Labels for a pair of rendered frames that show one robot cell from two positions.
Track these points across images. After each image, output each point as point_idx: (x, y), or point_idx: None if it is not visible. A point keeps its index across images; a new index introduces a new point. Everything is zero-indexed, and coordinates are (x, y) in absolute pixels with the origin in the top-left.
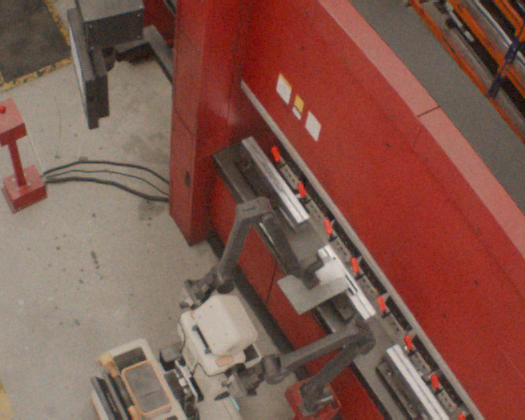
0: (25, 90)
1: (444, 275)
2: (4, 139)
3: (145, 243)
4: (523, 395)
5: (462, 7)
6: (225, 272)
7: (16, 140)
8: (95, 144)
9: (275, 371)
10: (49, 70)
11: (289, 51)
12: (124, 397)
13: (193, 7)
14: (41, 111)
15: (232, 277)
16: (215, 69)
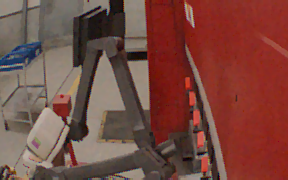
0: (110, 145)
1: (225, 18)
2: (55, 110)
3: None
4: None
5: None
6: (74, 114)
7: (89, 158)
8: (133, 173)
9: (53, 169)
10: (130, 142)
11: None
12: None
13: None
14: (112, 154)
15: (77, 121)
16: (158, 19)
